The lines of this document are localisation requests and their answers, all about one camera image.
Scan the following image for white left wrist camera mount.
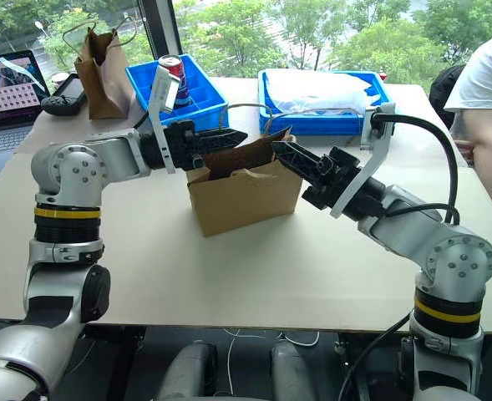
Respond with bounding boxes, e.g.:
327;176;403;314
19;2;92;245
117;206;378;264
148;64;182;175

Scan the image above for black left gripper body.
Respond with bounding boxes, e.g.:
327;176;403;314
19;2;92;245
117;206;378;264
165;119;207;171

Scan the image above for open laptop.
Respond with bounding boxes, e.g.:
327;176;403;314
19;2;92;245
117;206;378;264
0;49;53;179

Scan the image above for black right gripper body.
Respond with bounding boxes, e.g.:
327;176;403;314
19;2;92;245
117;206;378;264
302;145;363;211

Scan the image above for thick black cable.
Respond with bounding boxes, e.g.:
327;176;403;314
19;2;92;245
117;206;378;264
337;311;413;401

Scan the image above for tall brown paper bag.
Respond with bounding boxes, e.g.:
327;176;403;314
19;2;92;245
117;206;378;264
63;16;140;121

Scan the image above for person in white shirt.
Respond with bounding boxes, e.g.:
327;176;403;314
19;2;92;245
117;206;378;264
443;33;492;126

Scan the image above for black chair back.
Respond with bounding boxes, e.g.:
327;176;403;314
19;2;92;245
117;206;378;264
429;63;466;129

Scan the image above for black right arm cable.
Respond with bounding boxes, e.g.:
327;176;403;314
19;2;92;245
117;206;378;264
370;112;462;225

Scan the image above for dark window frame post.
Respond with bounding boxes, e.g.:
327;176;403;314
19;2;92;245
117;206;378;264
139;0;184;79

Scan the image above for blue compartment bin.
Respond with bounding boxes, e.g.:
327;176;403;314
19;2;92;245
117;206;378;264
124;53;231;133

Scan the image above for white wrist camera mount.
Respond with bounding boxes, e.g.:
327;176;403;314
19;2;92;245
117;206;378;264
329;104;397;219
148;64;182;175

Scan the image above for thin white cable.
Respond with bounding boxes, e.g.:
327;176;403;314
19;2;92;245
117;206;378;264
223;327;322;396

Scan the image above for grey rounded robot leg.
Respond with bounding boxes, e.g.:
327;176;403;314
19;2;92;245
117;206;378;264
156;339;218;401
269;339;318;401

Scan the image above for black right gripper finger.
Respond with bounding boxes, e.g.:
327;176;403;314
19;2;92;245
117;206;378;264
275;151;328;185
271;140;326;169

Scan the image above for clear plastic bags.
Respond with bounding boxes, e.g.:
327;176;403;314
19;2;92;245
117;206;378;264
266;69;374;116

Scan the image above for black handheld controller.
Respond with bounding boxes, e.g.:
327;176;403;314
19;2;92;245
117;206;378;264
40;73;89;118

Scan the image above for short brown paper bag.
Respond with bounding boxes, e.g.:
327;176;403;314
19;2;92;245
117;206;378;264
185;103;368;238

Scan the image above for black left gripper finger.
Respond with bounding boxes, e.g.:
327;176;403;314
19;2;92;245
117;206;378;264
195;141;241;157
193;128;249;145

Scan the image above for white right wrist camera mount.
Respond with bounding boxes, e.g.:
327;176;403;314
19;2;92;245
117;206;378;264
329;104;397;219

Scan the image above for red blue soda can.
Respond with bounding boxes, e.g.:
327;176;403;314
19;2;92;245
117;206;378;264
158;53;195;111

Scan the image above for blue plastic crate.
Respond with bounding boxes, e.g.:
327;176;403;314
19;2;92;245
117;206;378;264
256;69;397;137

